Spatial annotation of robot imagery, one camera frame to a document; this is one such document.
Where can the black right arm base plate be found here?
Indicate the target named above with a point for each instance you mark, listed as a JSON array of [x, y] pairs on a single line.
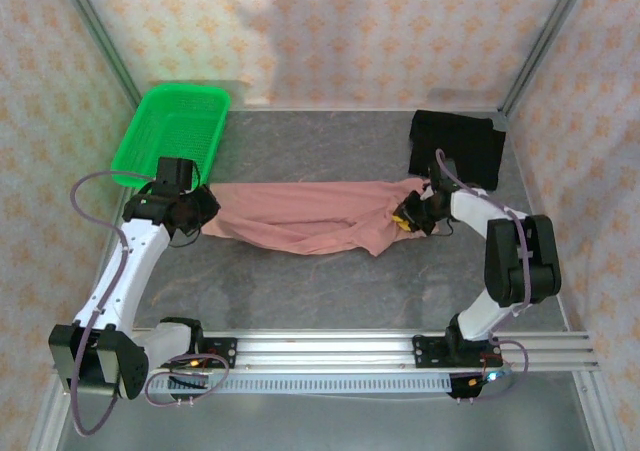
[[427, 353]]

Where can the aluminium mounting rail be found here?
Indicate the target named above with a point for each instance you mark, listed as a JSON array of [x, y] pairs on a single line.
[[325, 351]]

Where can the green plastic basket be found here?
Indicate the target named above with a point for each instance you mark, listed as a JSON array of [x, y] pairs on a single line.
[[170, 126]]

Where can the small circuit board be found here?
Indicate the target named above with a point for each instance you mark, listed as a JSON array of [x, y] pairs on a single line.
[[487, 377], [192, 363]]

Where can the folded black t-shirt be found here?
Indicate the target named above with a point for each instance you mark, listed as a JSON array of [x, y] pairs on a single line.
[[460, 141]]

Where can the aluminium frame post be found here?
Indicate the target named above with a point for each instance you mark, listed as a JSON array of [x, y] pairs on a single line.
[[100, 36], [545, 36]]

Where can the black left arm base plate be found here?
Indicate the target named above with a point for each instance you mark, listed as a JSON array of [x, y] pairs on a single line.
[[225, 351]]

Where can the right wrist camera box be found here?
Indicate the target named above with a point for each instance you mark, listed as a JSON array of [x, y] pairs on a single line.
[[446, 171]]

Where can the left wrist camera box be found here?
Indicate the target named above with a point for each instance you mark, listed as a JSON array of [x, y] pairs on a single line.
[[175, 173]]

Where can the aluminium frame leg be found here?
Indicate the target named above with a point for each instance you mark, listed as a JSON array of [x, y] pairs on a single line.
[[45, 421], [597, 416]]

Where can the pink t-shirt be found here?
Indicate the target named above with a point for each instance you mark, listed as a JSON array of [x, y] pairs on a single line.
[[300, 211]]

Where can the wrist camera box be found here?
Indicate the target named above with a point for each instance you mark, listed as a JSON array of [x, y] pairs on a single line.
[[446, 171], [175, 173]]

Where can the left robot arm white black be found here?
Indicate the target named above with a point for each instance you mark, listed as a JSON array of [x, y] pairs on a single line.
[[130, 271]]

